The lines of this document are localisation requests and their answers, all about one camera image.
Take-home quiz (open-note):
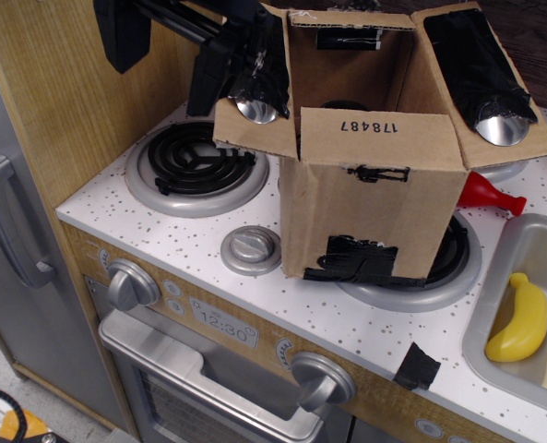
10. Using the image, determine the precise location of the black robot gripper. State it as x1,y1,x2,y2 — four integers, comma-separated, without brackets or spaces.
93,0,273,116

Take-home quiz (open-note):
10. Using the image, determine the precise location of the brown cardboard box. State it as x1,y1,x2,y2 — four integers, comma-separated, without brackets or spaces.
213,2,547,286

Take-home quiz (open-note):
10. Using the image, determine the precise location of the black rear left stove burner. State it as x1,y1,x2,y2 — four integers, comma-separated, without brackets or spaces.
125,121,269,218

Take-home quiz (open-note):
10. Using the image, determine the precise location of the grey round stovetop knob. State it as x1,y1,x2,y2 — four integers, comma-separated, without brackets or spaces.
220,225,281,276

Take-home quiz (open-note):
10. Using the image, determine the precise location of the silver left oven knob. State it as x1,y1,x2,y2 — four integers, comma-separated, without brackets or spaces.
108,258,161,312

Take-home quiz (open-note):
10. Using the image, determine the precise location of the silver oven knob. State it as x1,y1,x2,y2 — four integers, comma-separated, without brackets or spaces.
108,258,161,312
291,352,356,412

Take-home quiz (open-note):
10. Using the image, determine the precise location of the grey toy fridge door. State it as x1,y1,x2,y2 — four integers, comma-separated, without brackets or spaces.
0,94,134,431

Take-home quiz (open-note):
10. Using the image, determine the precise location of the oven clock display panel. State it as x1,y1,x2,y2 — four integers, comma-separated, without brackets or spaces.
188,297,259,349

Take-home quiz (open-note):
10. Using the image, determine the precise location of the red toy bottle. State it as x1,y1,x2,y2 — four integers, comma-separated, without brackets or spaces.
458,172,527,217

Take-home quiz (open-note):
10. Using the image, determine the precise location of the silver right oven knob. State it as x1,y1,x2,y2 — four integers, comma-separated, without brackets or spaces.
291,352,356,412

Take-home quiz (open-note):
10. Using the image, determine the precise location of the front right stove burner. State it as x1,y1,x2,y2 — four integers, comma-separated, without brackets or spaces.
338,212,482,313

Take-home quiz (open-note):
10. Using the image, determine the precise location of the orange object on floor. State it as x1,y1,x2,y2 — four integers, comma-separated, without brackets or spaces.
0,409,50,442

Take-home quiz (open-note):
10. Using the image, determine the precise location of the black tape patch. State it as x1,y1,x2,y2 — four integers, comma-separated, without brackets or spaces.
392,342,441,390

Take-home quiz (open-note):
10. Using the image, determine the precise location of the silver toy sink basin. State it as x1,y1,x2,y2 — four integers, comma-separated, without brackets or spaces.
462,214,547,410

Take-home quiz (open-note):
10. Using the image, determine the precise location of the yellow toy banana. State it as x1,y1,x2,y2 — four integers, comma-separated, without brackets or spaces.
484,272,547,363

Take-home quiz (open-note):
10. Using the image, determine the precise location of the silver fridge door handle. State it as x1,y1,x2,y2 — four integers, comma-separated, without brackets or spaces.
0,154,55,289

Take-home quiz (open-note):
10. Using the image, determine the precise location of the silver oven door handle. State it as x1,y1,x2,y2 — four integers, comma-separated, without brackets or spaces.
99,309,331,442

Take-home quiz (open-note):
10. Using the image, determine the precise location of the black cable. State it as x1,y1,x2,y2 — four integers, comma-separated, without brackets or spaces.
0,383,28,443

